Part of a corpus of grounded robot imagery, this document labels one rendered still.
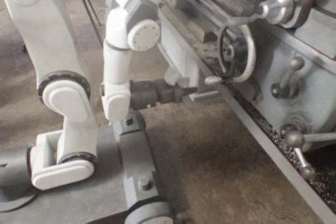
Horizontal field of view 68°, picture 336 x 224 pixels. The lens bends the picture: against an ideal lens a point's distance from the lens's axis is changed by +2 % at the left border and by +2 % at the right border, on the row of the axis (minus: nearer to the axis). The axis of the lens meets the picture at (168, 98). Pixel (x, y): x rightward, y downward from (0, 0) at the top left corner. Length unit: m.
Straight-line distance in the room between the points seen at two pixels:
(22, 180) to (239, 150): 1.01
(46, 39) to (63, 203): 0.64
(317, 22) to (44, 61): 0.67
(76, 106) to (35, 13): 0.27
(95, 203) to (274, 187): 0.82
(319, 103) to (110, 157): 0.83
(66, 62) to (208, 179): 0.87
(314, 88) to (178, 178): 0.79
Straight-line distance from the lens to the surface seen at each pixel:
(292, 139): 0.61
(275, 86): 0.73
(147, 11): 0.54
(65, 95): 0.74
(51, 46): 0.71
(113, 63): 0.62
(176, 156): 1.35
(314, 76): 0.70
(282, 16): 0.66
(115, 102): 0.68
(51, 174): 0.99
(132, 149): 1.14
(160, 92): 0.74
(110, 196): 1.06
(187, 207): 1.21
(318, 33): 0.67
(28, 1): 0.64
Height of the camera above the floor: 1.08
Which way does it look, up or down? 40 degrees down
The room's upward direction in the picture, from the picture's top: 1 degrees clockwise
